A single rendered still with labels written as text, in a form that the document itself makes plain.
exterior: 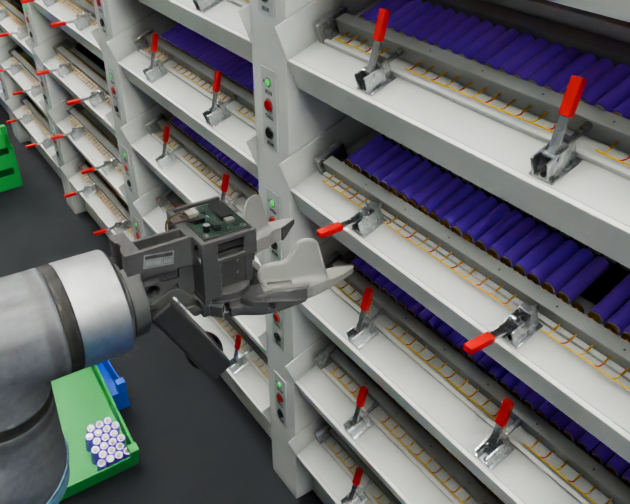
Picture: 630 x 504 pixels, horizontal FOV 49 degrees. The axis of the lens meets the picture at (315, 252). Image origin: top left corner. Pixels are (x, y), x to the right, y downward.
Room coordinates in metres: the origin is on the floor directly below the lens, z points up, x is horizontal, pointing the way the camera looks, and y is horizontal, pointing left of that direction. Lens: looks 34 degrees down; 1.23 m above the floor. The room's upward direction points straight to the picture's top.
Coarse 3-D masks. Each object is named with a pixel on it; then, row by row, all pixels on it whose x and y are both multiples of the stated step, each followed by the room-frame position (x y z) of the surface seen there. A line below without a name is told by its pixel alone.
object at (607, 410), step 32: (352, 128) 0.98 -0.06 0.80; (288, 160) 0.92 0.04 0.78; (320, 160) 0.93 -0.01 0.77; (320, 192) 0.90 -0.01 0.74; (320, 224) 0.88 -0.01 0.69; (384, 224) 0.80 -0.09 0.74; (384, 256) 0.74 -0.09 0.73; (416, 256) 0.73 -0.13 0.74; (416, 288) 0.69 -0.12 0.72; (448, 288) 0.66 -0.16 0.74; (448, 320) 0.65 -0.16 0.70; (480, 320) 0.61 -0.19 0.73; (512, 352) 0.56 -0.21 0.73; (544, 352) 0.55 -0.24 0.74; (544, 384) 0.53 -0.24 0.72; (576, 384) 0.51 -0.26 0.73; (608, 384) 0.50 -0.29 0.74; (576, 416) 0.50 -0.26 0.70; (608, 416) 0.47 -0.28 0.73
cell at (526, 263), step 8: (544, 240) 0.68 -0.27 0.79; (552, 240) 0.68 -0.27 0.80; (560, 240) 0.68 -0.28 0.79; (536, 248) 0.67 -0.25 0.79; (544, 248) 0.67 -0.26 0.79; (552, 248) 0.67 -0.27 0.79; (528, 256) 0.66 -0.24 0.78; (536, 256) 0.66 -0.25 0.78; (544, 256) 0.66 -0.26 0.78; (520, 264) 0.65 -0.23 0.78; (528, 264) 0.65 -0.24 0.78; (536, 264) 0.65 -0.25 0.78; (528, 272) 0.65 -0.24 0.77
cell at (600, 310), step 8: (624, 280) 0.60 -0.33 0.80; (616, 288) 0.59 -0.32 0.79; (624, 288) 0.59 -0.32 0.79; (608, 296) 0.58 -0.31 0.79; (616, 296) 0.58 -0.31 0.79; (624, 296) 0.58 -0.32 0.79; (600, 304) 0.58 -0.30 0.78; (608, 304) 0.57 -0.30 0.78; (616, 304) 0.57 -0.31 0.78; (600, 312) 0.57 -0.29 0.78; (608, 312) 0.57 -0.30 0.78
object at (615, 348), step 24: (336, 168) 0.90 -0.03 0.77; (360, 192) 0.86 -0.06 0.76; (384, 192) 0.83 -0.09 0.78; (408, 216) 0.77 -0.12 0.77; (432, 240) 0.74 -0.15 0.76; (456, 240) 0.71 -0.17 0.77; (480, 264) 0.66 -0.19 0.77; (504, 264) 0.65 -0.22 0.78; (480, 288) 0.64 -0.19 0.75; (504, 288) 0.64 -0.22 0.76; (528, 288) 0.61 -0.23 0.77; (552, 312) 0.58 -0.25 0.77; (576, 312) 0.57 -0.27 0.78; (552, 336) 0.56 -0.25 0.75; (576, 336) 0.55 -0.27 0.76; (600, 336) 0.53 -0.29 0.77; (624, 360) 0.50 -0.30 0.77
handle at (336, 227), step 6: (360, 216) 0.80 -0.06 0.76; (336, 222) 0.78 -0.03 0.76; (342, 222) 0.78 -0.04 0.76; (348, 222) 0.78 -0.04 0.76; (354, 222) 0.78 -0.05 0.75; (324, 228) 0.77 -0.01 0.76; (330, 228) 0.76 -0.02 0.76; (336, 228) 0.77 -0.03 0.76; (342, 228) 0.77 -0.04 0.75; (318, 234) 0.76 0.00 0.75; (324, 234) 0.76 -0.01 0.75; (330, 234) 0.76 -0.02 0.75
